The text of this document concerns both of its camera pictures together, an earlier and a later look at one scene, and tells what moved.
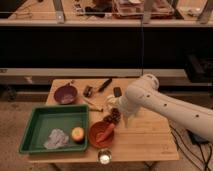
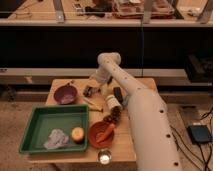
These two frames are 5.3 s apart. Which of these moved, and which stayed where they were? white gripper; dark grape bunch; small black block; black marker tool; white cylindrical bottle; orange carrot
Moved: white gripper; black marker tool
Stayed: white cylindrical bottle; orange carrot; dark grape bunch; small black block
